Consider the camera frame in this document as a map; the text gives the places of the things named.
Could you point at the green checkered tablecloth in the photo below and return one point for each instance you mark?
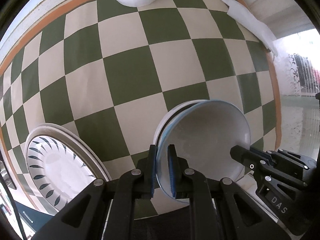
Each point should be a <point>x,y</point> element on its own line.
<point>175,62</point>

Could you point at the white paper towel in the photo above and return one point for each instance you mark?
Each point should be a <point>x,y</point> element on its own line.
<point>250,22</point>

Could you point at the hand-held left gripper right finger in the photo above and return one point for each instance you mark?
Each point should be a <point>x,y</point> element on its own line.
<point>172,172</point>

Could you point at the white bowl blue rim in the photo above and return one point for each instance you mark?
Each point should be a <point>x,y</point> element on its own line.
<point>207,135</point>

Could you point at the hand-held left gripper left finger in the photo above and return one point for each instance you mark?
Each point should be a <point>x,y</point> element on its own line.
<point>153,172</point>

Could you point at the white plate grey flower print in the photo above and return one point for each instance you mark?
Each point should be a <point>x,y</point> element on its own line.
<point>102,166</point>

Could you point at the blue kitchen cabinet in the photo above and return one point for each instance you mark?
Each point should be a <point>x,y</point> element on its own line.
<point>42,220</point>

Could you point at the frosted glass sliding door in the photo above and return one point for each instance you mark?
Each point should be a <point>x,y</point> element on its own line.
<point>300,80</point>

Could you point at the white bowl red flower print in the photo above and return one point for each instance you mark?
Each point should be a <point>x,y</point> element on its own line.
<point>165,122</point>

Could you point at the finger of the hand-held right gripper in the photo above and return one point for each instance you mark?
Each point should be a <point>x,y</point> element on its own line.
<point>246,158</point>
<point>282,156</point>

